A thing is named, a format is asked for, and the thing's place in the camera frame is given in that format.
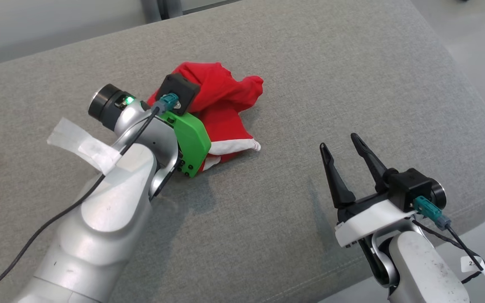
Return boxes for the teal cable connector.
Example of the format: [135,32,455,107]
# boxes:
[158,93,180,113]
[413,196,451,230]

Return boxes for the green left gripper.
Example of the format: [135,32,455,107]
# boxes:
[158,110,212,178]

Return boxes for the small white cable label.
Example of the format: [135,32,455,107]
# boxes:
[461,256,485,282]

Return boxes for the white tape flag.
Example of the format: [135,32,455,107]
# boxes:
[47,117,123,174]

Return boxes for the red basketball shorts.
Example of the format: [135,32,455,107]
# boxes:
[147,62,264,172]

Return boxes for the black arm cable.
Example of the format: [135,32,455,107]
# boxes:
[411,219,485,303]
[0,105,161,303]

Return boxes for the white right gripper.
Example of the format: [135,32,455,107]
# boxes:
[320,133,416,248]

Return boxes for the grey partition post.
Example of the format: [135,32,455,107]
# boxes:
[141,0,184,21]

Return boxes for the grey fabric sofa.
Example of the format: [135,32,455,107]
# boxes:
[0,0,485,303]

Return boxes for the teal right cable connector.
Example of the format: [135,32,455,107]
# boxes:
[413,196,451,230]

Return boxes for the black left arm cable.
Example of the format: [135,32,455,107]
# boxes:
[0,105,161,303]

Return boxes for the teal left cable connector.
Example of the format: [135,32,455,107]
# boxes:
[158,93,180,113]

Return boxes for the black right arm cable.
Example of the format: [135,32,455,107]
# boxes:
[411,219,485,303]

